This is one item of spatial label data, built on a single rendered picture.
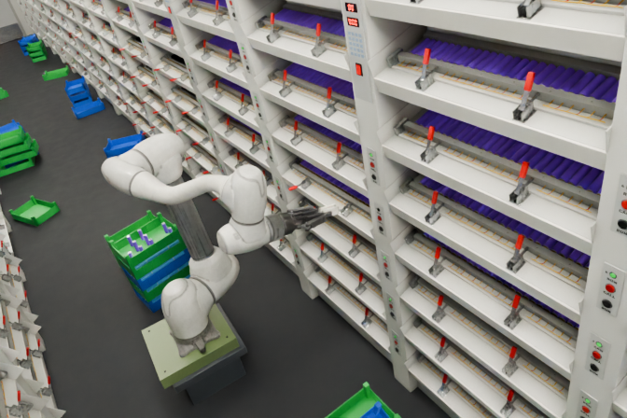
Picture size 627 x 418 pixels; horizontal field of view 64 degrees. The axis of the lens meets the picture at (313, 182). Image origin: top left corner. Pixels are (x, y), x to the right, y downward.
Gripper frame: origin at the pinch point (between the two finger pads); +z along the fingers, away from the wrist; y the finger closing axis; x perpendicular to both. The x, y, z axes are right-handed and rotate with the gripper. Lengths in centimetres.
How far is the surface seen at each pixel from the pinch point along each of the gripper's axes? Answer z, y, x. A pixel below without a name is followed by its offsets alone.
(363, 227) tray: 7.6, 10.5, -3.6
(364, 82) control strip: -9, 24, 52
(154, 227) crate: -28, -118, -57
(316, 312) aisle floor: 22, -34, -78
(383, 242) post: 5.9, 22.9, -2.6
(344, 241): 15.2, -8.3, -21.5
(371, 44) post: -10, 27, 62
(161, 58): 5, -180, 20
